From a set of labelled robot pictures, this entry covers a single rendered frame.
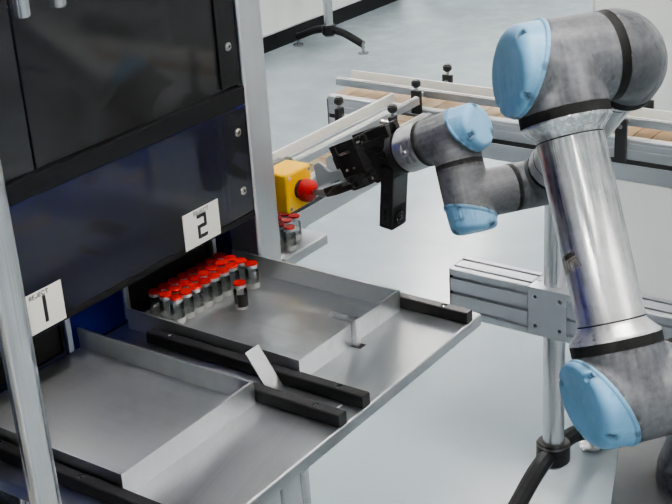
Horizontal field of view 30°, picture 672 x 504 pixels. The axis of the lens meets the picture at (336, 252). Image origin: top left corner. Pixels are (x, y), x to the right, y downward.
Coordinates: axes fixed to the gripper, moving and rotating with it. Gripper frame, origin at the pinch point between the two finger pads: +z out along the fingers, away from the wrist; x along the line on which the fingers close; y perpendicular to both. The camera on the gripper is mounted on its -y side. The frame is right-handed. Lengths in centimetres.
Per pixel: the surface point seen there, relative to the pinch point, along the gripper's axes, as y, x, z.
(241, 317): -11.2, 26.4, 2.5
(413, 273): -55, -160, 119
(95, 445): -14, 65, -3
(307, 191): 1.3, 1.3, 1.5
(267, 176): 6.6, 7.6, 2.7
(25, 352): 9, 106, -60
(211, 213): 5.5, 22.4, 3.1
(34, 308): 5, 60, 3
